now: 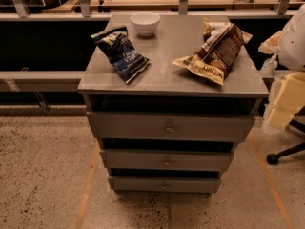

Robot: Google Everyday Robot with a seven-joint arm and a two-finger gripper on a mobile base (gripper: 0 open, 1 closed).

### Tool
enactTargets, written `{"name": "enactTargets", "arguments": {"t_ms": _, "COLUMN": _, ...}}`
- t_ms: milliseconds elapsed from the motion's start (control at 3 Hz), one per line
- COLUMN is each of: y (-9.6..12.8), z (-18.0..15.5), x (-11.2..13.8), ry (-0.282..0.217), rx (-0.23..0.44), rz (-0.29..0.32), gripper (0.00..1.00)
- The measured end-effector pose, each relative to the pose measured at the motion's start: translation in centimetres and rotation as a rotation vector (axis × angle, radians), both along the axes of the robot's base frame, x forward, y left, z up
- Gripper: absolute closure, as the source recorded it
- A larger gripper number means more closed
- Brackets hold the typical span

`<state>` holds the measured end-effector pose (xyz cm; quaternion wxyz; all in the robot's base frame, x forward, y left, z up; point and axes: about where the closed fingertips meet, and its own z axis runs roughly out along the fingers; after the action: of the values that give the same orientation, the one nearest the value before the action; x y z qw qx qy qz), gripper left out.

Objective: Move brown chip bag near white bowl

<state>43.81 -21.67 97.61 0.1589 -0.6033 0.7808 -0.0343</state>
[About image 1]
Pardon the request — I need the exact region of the brown chip bag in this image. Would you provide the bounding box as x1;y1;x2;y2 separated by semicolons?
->
173;18;253;86

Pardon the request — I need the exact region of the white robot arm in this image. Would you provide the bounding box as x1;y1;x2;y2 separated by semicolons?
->
258;5;305;71

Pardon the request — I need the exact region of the blue chip bag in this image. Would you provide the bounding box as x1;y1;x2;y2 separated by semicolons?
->
91;26;150;84

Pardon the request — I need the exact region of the white bowl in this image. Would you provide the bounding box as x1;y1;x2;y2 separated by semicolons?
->
130;11;160;36

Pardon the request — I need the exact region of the grey drawer cabinet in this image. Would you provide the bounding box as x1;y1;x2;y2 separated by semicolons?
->
78;15;268;181

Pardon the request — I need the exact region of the top grey drawer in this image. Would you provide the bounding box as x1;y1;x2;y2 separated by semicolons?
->
88;112;254;142

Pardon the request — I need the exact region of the grey drawer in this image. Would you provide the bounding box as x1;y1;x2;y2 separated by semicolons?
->
108;176;221;194
88;112;254;142
101;149;234;171

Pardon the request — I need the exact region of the middle grey drawer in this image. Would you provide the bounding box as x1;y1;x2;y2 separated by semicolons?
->
101;149;234;171

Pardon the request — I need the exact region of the bottom grey drawer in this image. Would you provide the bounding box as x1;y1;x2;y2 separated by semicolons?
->
108;176;221;194

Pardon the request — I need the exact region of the small white bottle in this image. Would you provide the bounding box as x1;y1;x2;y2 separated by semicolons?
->
260;54;278;76

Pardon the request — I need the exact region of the black chair base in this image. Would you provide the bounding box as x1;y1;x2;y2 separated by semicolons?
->
266;107;305;166

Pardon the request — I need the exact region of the yellow foam chair seat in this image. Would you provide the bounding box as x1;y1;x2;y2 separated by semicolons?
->
262;72;305;134

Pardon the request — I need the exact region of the metal railing frame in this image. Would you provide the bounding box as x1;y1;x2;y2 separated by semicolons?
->
0;0;305;21

